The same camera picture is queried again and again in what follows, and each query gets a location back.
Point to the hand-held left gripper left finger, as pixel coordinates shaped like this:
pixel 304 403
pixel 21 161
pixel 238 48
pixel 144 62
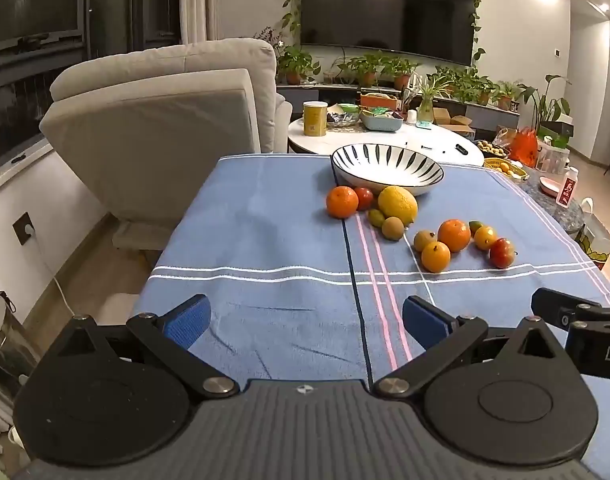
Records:
pixel 187 322

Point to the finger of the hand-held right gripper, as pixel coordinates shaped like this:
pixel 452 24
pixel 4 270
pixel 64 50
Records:
pixel 552 306

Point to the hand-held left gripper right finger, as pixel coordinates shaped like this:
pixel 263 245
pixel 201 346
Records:
pixel 427 322

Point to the red apple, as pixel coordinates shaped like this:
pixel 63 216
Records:
pixel 502 253

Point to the brown kiwi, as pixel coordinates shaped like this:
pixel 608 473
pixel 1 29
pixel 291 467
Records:
pixel 393 228
pixel 424 241

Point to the small orange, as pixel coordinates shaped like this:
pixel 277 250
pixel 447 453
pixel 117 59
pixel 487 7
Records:
pixel 485 238

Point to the small green orange fruit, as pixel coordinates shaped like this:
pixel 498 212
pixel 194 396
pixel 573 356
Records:
pixel 475 226

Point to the yellow lemon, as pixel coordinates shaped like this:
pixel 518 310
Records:
pixel 398 205

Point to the red tomato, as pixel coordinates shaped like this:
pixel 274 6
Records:
pixel 364 198

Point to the white bowl with black stripes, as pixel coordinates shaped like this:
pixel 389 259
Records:
pixel 385 170

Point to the white paper bag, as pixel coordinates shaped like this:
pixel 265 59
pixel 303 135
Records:
pixel 595 240

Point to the grey marble side table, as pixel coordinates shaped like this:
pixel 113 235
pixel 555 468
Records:
pixel 545 205

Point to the white bottle with red label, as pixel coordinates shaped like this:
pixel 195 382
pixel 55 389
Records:
pixel 567 187

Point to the blue striped tablecloth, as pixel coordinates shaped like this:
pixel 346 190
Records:
pixel 265 240

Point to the pink plate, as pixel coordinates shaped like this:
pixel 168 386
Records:
pixel 552 186

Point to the yellow basket of oranges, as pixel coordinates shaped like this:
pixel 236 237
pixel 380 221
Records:
pixel 505 167

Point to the clear plastic box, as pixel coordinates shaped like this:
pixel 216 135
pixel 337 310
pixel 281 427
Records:
pixel 552 157

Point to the orange plastic bag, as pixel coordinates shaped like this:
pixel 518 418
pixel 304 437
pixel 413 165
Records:
pixel 524 147

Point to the green box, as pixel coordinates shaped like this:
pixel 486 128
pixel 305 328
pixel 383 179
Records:
pixel 559 132

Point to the bowl of potatoes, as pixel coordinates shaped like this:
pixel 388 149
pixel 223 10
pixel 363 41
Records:
pixel 491 149

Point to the metal trash can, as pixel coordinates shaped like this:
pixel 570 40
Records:
pixel 5 345

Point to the round white table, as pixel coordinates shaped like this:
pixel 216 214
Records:
pixel 400 137

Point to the beige recliner sofa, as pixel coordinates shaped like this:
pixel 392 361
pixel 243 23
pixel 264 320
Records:
pixel 175 125

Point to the large-leaf green plant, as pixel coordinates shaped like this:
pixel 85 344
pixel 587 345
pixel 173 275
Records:
pixel 547 102

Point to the cardboard box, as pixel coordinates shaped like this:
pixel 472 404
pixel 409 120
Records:
pixel 452 119

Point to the blue basket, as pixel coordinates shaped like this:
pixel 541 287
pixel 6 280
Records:
pixel 381 122

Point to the white cup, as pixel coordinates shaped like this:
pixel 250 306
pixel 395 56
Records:
pixel 412 116

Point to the potted green plant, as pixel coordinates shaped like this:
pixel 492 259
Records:
pixel 362 67
pixel 401 72
pixel 467 85
pixel 507 95
pixel 295 65

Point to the pile of snack packets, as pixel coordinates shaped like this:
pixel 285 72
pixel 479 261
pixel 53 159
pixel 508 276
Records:
pixel 342 119

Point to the orange box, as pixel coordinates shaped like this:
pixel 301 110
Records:
pixel 380 101

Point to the plant in glass vase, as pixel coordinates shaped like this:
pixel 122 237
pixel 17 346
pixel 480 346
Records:
pixel 427 95

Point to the green bowl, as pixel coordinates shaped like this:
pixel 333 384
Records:
pixel 348 109

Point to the yellow can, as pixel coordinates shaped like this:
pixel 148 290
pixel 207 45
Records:
pixel 315 120

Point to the grey television cabinet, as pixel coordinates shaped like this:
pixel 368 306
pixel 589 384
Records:
pixel 305 95

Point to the red berry plant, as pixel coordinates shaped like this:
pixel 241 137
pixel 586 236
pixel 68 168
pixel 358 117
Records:
pixel 270 40

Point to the dark window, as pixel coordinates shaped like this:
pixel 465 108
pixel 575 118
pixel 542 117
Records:
pixel 30 60

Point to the black television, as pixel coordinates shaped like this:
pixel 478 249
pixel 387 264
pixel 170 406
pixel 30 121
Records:
pixel 385 5

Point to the beige curtain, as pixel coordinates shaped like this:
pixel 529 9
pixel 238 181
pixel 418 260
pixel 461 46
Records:
pixel 197 0

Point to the dark wall socket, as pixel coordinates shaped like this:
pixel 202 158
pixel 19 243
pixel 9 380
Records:
pixel 22 227

